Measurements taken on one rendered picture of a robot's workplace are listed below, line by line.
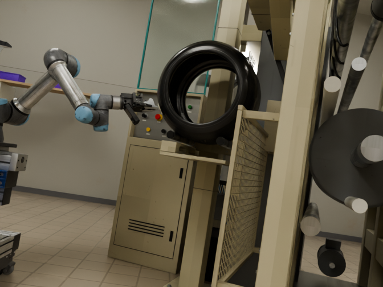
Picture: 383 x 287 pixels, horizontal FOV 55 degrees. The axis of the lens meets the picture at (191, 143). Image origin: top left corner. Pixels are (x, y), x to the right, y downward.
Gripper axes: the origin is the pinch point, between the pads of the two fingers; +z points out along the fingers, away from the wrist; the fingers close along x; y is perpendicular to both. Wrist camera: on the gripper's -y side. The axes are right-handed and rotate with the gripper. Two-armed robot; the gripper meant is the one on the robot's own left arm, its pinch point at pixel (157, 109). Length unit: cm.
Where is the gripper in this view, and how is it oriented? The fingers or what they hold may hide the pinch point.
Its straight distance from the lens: 203.8
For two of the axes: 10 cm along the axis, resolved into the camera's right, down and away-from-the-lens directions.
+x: -3.7, 3.4, 8.7
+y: -1.0, -9.4, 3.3
